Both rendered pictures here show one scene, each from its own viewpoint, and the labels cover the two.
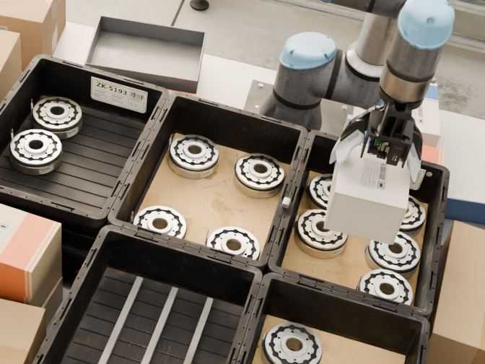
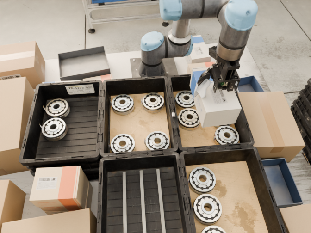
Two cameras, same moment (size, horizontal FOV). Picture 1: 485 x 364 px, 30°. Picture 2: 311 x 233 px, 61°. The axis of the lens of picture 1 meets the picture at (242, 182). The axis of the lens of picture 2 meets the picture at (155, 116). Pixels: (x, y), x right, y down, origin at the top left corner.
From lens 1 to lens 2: 0.69 m
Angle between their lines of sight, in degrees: 12
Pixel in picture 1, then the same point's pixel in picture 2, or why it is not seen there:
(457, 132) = not seen: hidden behind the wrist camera
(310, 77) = (157, 52)
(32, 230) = (68, 174)
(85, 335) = (111, 211)
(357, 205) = (217, 114)
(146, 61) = (84, 66)
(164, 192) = (117, 125)
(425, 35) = (245, 22)
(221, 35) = (103, 39)
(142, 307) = (130, 185)
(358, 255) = not seen: hidden behind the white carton
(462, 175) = not seen: hidden behind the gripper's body
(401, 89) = (233, 55)
